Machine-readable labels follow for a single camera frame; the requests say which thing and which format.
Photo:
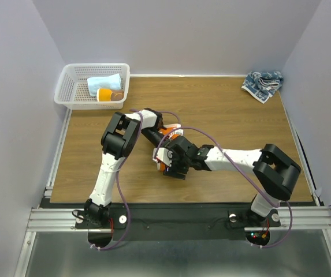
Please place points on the brown rolled towel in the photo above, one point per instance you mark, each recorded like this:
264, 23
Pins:
116, 95

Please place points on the light blue rolled towel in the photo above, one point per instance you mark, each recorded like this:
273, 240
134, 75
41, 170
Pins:
112, 82

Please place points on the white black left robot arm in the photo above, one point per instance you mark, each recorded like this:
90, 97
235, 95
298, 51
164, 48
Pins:
118, 141

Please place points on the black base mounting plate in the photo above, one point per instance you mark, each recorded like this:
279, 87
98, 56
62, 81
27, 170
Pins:
165, 222

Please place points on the aluminium front frame rail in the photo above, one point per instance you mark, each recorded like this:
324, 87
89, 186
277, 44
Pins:
62, 220

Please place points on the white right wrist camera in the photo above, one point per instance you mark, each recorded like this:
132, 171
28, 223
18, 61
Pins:
163, 158

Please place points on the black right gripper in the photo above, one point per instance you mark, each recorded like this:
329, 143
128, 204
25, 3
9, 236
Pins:
171, 171

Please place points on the white perforated plastic basket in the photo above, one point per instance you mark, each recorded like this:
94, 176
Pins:
72, 88

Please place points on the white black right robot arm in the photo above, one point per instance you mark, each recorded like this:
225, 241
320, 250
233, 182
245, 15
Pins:
276, 171

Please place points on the orange rolled towel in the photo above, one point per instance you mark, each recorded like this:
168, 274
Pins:
104, 95

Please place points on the blue patterned crumpled towel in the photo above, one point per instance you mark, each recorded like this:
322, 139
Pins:
262, 85

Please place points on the orange white fox towel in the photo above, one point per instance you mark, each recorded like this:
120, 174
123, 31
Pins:
172, 131

